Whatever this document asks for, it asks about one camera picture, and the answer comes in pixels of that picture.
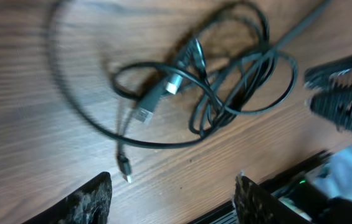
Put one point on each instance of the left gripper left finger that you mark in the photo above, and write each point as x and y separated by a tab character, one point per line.
89	204

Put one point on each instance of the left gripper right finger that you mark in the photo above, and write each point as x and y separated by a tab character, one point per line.
254	205

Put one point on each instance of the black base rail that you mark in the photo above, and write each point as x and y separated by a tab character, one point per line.
272	189

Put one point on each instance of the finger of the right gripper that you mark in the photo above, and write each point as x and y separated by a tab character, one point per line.
335	106
335	74

